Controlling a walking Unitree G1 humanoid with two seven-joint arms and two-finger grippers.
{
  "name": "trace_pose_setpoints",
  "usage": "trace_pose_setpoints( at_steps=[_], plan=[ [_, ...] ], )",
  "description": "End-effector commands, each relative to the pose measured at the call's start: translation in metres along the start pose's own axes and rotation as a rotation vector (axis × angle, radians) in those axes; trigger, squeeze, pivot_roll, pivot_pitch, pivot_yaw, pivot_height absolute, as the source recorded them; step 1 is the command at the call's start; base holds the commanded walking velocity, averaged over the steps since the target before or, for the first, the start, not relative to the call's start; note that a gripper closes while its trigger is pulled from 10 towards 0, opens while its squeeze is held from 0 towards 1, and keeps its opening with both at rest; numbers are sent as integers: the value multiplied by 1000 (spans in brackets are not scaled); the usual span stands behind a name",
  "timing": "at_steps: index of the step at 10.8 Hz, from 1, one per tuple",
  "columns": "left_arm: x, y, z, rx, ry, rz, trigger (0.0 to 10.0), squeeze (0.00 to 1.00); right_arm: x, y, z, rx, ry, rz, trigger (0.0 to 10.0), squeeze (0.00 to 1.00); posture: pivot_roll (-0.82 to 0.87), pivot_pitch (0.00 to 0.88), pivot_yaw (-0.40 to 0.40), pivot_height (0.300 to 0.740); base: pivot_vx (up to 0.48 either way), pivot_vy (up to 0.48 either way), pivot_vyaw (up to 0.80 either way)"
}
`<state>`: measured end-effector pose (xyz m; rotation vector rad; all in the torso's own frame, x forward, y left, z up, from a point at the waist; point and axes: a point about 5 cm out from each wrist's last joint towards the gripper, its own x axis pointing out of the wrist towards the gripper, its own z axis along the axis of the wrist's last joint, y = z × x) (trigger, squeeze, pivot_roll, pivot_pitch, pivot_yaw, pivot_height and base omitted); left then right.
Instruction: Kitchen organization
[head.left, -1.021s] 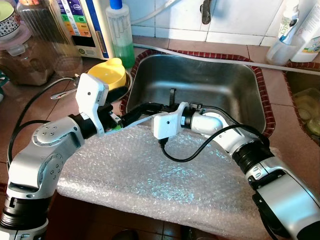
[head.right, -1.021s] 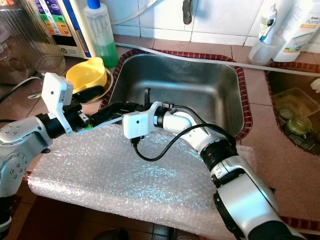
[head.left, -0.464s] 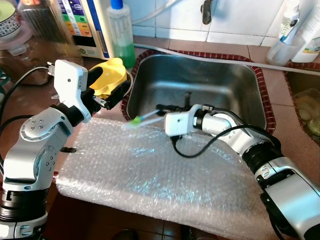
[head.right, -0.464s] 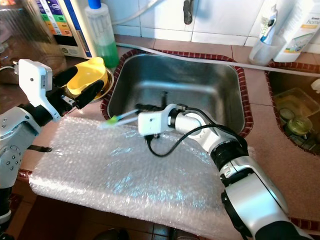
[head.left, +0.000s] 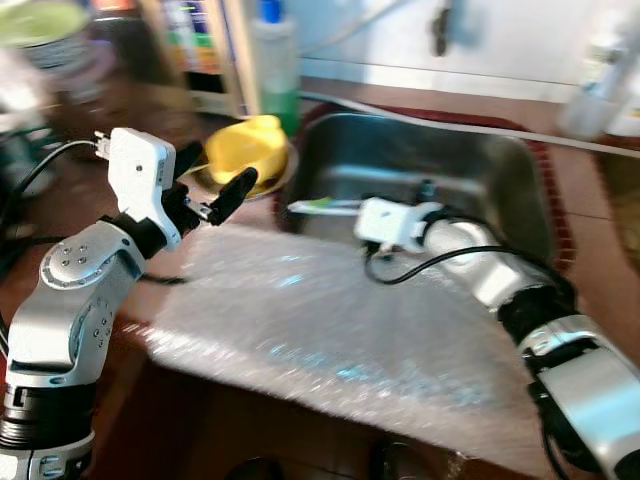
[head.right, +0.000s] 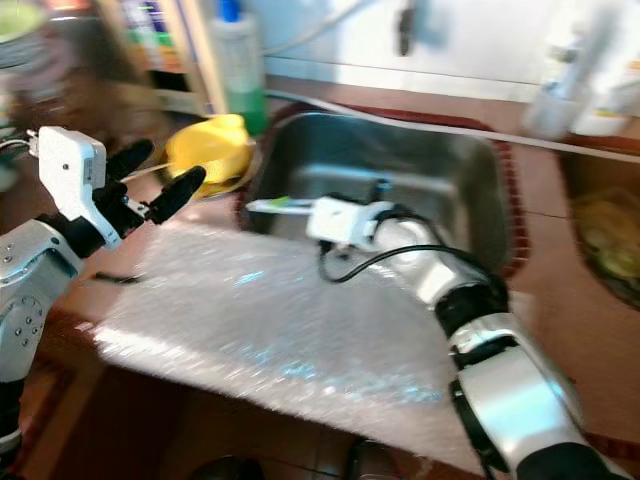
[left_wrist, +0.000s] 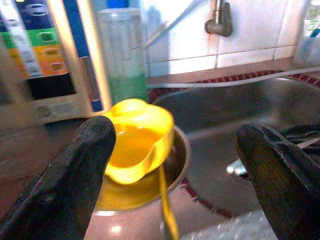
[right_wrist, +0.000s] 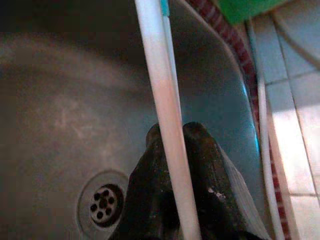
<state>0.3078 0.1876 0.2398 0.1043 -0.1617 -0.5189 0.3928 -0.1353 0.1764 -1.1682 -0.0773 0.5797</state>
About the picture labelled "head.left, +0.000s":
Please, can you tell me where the yellow plastic cup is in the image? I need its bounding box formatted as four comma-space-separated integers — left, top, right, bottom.
203, 115, 291, 196

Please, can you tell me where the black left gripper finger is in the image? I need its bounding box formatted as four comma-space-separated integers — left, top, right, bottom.
205, 167, 259, 227
172, 140, 208, 183

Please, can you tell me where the brown jar pink lid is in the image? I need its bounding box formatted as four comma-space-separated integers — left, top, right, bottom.
0, 40, 111, 131

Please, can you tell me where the round steel bowl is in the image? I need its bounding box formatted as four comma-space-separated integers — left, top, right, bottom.
180, 140, 299, 201

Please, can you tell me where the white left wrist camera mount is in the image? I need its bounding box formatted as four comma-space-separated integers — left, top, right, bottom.
95, 127, 183, 251

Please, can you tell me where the steel kitchen sink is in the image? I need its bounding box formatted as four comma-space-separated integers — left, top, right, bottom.
285, 110, 561, 271

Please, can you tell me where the clear jar orange lid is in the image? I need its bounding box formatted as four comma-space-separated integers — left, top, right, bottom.
90, 0, 171, 91

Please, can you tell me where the white lotion bottle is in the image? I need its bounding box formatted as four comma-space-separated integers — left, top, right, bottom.
605, 0, 640, 136

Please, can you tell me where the clear toothbrush cup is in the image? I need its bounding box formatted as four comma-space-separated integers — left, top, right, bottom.
560, 35, 626, 141

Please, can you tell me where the green dish soap bottle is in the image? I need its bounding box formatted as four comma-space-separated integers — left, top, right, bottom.
250, 0, 303, 136

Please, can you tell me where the black left robot foot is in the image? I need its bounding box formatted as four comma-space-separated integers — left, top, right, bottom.
225, 455, 286, 480

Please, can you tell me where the black right robot foot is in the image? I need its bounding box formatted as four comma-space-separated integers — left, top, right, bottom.
370, 440, 431, 480

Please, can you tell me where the white water purifier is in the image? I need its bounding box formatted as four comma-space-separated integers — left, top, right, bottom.
140, 0, 251, 116

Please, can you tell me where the black robot foot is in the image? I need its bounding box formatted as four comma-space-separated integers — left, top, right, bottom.
225, 455, 286, 480
370, 440, 431, 480

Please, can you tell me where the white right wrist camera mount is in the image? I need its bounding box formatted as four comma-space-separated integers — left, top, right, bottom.
355, 197, 441, 251

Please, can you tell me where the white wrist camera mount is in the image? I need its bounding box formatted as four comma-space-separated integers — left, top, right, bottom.
355, 197, 441, 251
95, 127, 183, 251

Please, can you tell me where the white wall pipe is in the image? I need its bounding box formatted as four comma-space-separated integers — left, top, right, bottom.
300, 90, 640, 159

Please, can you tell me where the white green toothbrush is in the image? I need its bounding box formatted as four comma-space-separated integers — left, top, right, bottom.
288, 197, 363, 216

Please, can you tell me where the clear bubble wrap sheet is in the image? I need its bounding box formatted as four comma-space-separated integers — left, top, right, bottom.
145, 222, 561, 476

